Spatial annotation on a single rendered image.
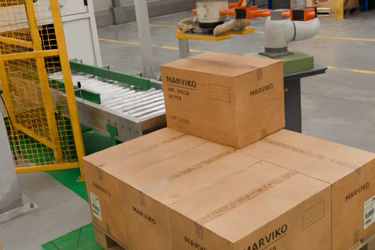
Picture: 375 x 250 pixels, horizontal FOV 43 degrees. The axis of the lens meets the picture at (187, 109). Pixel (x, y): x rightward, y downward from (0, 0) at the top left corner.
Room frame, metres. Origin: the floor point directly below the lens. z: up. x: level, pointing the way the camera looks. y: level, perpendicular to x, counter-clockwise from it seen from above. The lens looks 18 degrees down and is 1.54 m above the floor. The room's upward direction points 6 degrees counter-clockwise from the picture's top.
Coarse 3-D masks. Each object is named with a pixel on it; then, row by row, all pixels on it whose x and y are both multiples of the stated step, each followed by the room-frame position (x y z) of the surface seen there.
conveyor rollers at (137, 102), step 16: (80, 80) 4.32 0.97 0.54; (96, 80) 4.22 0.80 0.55; (112, 80) 4.21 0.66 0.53; (112, 96) 3.62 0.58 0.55; (128, 96) 3.59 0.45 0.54; (144, 96) 3.56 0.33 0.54; (160, 96) 3.54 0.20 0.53; (128, 112) 3.16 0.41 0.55; (144, 112) 3.13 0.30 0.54; (160, 112) 3.10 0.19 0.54
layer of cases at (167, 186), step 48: (144, 144) 2.53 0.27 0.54; (192, 144) 2.46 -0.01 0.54; (288, 144) 2.32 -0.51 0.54; (336, 144) 2.26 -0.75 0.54; (96, 192) 2.33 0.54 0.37; (144, 192) 1.94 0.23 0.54; (192, 192) 1.89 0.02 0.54; (240, 192) 1.85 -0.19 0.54; (288, 192) 1.80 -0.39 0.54; (336, 192) 1.86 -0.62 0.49; (144, 240) 1.98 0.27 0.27; (192, 240) 1.67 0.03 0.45; (240, 240) 1.50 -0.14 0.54; (288, 240) 1.66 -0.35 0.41; (336, 240) 1.86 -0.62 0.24
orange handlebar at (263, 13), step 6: (228, 6) 2.79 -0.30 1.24; (234, 6) 2.82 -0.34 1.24; (192, 12) 2.76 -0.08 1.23; (222, 12) 2.56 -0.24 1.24; (228, 12) 2.53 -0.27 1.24; (234, 12) 2.50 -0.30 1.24; (252, 12) 2.40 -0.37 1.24; (258, 12) 2.37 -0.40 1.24; (264, 12) 2.35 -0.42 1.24; (282, 12) 2.26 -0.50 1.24; (288, 12) 2.24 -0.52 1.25; (312, 12) 2.16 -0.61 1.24
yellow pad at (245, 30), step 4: (244, 28) 2.62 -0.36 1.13; (248, 28) 2.63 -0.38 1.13; (252, 28) 2.62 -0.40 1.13; (224, 32) 2.67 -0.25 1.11; (228, 32) 2.64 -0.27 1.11; (232, 32) 2.62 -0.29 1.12; (236, 32) 2.60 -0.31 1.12; (240, 32) 2.57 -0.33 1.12; (244, 32) 2.58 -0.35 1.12; (248, 32) 2.60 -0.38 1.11
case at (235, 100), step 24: (168, 72) 2.71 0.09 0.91; (192, 72) 2.55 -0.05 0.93; (216, 72) 2.44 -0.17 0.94; (240, 72) 2.39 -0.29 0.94; (264, 72) 2.46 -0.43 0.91; (168, 96) 2.73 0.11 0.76; (192, 96) 2.57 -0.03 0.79; (216, 96) 2.42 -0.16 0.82; (240, 96) 2.33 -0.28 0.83; (264, 96) 2.46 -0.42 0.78; (168, 120) 2.75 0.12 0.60; (192, 120) 2.58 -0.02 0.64; (216, 120) 2.43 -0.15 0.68; (240, 120) 2.32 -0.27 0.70; (264, 120) 2.45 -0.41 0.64; (240, 144) 2.32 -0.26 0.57
